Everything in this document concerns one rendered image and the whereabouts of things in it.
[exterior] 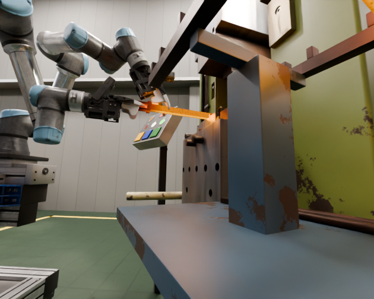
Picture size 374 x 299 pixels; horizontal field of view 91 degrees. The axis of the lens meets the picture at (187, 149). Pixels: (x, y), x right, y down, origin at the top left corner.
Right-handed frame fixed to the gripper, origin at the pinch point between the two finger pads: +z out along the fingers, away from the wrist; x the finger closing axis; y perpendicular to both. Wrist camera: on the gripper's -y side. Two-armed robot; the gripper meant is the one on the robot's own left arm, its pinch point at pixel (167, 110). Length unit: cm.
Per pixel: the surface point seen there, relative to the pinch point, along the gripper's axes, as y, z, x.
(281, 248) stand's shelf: 17, 27, 58
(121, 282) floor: 59, 82, -75
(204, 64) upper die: -29.1, -14.7, -4.2
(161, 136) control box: -3.2, 4.8, -37.5
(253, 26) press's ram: -48, -17, 13
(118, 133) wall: -1, -67, -331
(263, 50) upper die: -53, -8, 8
